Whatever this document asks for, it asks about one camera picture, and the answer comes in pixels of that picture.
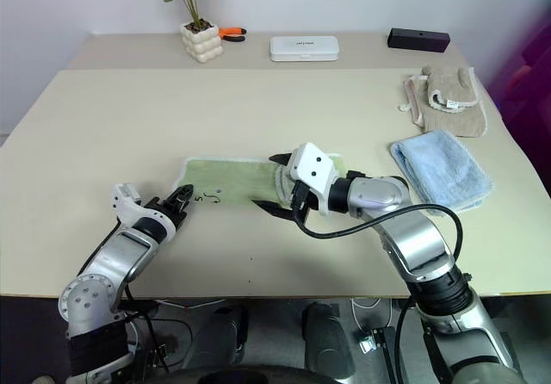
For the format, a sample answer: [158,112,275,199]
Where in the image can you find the folded light blue towel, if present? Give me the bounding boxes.
[389,128,495,217]

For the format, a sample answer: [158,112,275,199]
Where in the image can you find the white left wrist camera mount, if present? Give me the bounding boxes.
[110,181,145,226]

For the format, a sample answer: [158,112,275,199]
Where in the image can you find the dark rounded shape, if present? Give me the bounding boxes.
[300,300,356,376]
[188,304,251,376]

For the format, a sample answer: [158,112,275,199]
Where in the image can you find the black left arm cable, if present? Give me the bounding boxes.
[77,222,122,278]

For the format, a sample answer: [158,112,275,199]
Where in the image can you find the green towel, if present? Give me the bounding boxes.
[171,152,348,207]

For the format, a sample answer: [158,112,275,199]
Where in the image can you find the beige towel with white trim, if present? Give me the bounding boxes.
[419,65,489,139]

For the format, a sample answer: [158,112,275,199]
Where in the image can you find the purple object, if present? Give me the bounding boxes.
[485,30,551,178]

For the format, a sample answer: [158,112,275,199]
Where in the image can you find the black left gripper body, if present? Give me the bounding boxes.
[144,195,190,231]

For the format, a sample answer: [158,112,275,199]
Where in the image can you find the white flat case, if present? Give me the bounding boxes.
[269,34,342,63]

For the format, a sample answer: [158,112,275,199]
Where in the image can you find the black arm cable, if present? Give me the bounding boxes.
[77,222,122,278]
[294,202,465,269]

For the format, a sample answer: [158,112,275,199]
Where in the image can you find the orange handled pliers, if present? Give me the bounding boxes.
[218,26,249,44]

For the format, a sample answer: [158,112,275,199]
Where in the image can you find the pink and white cloth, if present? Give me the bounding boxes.
[396,74,432,126]

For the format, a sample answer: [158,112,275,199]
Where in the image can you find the white floor cable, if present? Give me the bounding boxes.
[349,296,393,330]

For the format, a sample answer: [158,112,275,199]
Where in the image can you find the white bubble plant pot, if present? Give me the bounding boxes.
[179,19,225,64]

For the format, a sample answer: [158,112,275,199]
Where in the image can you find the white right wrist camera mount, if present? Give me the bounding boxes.
[288,142,342,218]

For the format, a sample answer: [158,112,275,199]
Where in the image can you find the black rectangular box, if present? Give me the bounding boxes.
[386,26,451,54]

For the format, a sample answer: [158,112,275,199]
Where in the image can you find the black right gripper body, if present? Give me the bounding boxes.
[288,179,321,226]

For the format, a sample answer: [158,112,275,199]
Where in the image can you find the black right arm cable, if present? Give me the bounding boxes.
[294,202,465,269]

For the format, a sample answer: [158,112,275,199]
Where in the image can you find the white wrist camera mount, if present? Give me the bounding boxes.
[288,142,342,218]
[110,181,145,226]

